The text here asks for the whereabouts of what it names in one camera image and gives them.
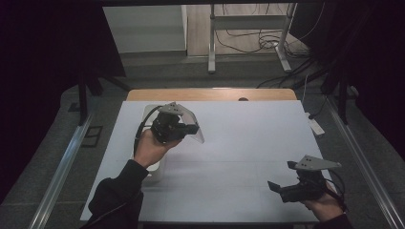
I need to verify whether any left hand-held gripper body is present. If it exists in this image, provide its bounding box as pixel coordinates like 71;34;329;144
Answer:
150;101;187;144

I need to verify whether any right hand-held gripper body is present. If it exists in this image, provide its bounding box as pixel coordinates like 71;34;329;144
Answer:
279;155;343;204

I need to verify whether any iridescent phone case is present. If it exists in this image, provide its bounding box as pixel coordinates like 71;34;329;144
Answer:
177;103;205;145

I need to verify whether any white plastic storage bin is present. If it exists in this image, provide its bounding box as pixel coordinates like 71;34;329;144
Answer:
139;103;167;184

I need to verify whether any person's left hand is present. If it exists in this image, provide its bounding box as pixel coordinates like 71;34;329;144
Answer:
133;128;183;169

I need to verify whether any person's right hand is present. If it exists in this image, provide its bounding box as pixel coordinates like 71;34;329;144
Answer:
301;181;346;222

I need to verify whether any wooden table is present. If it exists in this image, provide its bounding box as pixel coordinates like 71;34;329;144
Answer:
126;88;298;102

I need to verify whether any white power strip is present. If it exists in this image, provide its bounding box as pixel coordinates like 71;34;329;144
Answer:
304;111;326;136

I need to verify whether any white table mat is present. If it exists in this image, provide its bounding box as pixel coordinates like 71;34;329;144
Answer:
79;100;332;223

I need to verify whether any black tripod stand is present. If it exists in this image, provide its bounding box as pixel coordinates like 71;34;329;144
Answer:
76;72;132;127
320;71;352;126

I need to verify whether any white cabinet panel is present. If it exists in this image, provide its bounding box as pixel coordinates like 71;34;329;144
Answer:
102;4;188;54

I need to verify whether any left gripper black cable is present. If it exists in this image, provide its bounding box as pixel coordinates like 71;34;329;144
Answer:
133;105;164;157

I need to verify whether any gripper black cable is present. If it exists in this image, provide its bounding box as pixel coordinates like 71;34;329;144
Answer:
133;105;164;157
324;177;349;213

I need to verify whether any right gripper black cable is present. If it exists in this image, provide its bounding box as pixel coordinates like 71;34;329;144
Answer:
324;177;349;213

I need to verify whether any black power strip cable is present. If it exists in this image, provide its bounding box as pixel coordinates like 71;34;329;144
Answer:
307;94;330;120

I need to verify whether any aluminium rail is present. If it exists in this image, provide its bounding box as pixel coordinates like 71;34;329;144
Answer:
324;94;405;229
28;114;97;229

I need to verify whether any grey metal stand frame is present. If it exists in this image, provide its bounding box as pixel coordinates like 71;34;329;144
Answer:
207;3;298;74

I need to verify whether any tangle of black floor cables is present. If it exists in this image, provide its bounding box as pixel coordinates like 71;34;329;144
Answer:
214;3;310;59

